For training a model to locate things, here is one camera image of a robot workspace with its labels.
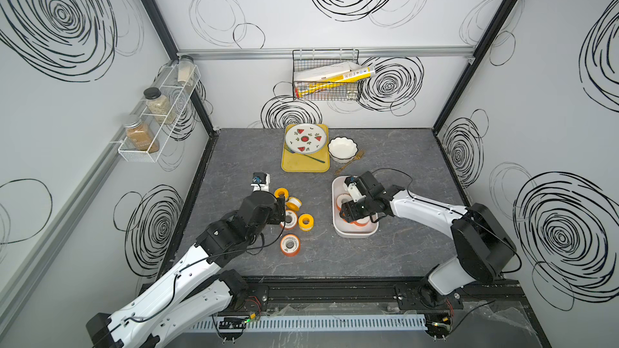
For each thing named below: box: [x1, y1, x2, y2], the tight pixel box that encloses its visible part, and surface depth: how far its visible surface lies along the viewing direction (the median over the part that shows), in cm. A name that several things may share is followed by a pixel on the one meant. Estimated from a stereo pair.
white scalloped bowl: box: [327, 136, 359, 164], surface depth 113 cm
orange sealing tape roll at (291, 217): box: [280, 209, 298, 231], surface depth 90 cm
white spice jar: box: [177, 54, 195, 86], surface depth 88 cm
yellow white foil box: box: [294, 61, 377, 99], surface depth 88 cm
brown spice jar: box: [123, 117, 160, 154], surface depth 64 cm
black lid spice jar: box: [143, 87, 177, 125], surface depth 72 cm
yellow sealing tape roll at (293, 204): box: [286, 196, 303, 212], surface depth 93 cm
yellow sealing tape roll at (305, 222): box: [298, 213, 316, 232], surface depth 90 cm
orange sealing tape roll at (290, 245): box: [279, 233, 302, 257], surface depth 84 cm
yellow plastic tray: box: [281, 124, 331, 174], surface depth 111 cm
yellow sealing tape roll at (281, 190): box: [274, 186, 290, 202], surface depth 98 cm
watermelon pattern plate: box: [284, 123, 327, 155], surface depth 118 cm
